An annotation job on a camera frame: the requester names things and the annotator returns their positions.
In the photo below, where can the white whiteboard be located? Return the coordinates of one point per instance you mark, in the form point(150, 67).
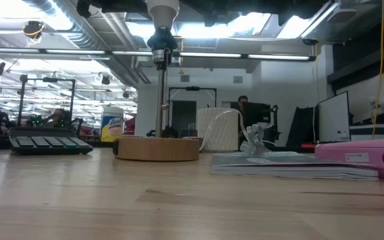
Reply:
point(333, 116)

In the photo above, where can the white textured pen cup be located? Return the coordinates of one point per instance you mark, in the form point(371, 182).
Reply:
point(222, 130)

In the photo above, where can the black upright panel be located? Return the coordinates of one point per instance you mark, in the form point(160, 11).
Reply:
point(302, 126)

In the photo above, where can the red plastic box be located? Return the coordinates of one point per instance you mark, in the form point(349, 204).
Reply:
point(308, 146)

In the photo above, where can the lysol wipes canister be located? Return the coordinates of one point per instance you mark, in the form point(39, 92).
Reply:
point(112, 126)

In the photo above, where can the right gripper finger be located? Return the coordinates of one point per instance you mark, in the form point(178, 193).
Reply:
point(202, 10)

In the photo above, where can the white lightbulb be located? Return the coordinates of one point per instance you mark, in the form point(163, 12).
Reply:
point(162, 11)

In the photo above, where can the wooden base table lamp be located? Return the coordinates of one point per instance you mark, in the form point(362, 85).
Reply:
point(157, 150)

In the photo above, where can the yellowstone paperback book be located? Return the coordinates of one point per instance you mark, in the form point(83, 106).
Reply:
point(278, 166)

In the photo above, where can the black metal gantry frame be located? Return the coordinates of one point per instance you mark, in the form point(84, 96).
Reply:
point(47, 80)

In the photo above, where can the black round ceiling device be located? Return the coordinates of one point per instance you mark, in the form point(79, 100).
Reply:
point(33, 28)

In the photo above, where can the pink long stapler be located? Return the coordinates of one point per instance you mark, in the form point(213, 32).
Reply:
point(345, 153)

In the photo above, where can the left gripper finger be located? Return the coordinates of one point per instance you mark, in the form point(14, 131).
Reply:
point(128, 5)

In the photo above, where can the black desk calculator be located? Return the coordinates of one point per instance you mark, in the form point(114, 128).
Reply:
point(48, 141)

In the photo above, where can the long led light bar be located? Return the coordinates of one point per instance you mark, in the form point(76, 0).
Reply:
point(212, 54)

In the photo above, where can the person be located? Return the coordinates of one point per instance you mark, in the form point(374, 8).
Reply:
point(60, 116)
point(242, 100)

